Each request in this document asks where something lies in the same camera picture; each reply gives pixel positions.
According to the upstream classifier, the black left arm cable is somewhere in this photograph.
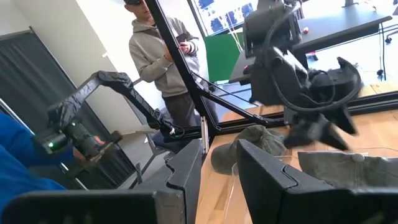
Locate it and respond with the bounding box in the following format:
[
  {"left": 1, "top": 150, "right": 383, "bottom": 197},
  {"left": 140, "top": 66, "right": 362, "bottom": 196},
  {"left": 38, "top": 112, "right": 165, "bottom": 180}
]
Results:
[{"left": 269, "top": 12, "right": 363, "bottom": 113}]

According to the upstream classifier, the dark grey desk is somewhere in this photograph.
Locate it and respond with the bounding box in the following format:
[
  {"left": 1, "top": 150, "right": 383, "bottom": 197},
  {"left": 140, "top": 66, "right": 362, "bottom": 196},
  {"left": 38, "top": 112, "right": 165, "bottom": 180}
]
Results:
[{"left": 228, "top": 4, "right": 393, "bottom": 85}]

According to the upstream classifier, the dark green cap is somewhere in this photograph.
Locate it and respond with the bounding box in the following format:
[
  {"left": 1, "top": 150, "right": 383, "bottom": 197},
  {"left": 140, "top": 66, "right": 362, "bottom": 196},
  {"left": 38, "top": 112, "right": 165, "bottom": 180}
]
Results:
[{"left": 210, "top": 124, "right": 289, "bottom": 175}]

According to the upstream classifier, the office chair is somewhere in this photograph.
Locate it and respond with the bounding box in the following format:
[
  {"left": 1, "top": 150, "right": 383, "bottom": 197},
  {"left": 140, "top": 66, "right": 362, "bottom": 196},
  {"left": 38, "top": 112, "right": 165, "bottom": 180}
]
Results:
[{"left": 129, "top": 124, "right": 175, "bottom": 189}]

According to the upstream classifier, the green board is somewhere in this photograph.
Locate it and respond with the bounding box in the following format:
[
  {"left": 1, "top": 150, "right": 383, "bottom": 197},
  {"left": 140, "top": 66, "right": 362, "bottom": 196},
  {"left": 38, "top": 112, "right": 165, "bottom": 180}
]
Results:
[{"left": 204, "top": 32, "right": 246, "bottom": 82}]

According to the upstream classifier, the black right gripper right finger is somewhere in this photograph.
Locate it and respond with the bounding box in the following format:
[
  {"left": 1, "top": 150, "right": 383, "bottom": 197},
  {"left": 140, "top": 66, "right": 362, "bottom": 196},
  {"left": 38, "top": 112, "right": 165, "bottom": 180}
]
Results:
[{"left": 235, "top": 138, "right": 337, "bottom": 224}]

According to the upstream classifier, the black aluminium frame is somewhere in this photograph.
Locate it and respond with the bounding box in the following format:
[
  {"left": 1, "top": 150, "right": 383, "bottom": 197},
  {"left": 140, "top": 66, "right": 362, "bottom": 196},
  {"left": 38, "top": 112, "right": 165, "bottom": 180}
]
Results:
[{"left": 144, "top": 0, "right": 398, "bottom": 141}]

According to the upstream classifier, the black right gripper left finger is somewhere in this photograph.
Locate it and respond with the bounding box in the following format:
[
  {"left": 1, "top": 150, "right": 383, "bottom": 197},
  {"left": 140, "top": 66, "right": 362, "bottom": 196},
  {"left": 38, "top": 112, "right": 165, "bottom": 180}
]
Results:
[{"left": 154, "top": 138, "right": 205, "bottom": 224}]

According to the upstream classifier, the grey-green cap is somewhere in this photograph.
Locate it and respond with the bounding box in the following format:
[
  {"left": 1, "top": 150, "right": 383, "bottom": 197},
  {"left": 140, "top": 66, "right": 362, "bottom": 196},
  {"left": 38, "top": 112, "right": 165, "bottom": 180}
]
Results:
[{"left": 297, "top": 151, "right": 398, "bottom": 190}]

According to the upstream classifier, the dark grey curtain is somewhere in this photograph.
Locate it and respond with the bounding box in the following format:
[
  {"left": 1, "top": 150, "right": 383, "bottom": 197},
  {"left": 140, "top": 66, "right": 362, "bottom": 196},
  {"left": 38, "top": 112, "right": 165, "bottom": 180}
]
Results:
[{"left": 0, "top": 29, "right": 137, "bottom": 190}]

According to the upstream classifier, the silver metal bracket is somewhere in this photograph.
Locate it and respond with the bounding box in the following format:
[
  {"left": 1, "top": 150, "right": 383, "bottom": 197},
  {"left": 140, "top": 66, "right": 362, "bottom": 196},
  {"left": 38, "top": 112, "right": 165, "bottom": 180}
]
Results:
[{"left": 200, "top": 116, "right": 210, "bottom": 155}]

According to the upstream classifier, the person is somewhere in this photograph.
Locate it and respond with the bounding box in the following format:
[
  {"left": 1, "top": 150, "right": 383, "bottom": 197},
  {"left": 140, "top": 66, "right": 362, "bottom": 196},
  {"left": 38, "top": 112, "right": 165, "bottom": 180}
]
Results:
[
  {"left": 123, "top": 0, "right": 219, "bottom": 128},
  {"left": 0, "top": 111, "right": 77, "bottom": 215}
]

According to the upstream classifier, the clear plastic bin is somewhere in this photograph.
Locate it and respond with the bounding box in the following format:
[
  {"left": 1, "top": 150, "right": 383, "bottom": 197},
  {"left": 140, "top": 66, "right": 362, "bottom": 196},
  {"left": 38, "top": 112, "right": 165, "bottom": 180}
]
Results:
[{"left": 223, "top": 146, "right": 398, "bottom": 224}]

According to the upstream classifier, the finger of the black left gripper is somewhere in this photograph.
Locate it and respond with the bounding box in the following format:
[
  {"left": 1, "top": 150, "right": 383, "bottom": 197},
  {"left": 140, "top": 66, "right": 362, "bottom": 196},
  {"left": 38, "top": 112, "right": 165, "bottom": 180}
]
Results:
[
  {"left": 335, "top": 106, "right": 359, "bottom": 136},
  {"left": 283, "top": 119, "right": 351, "bottom": 152}
]

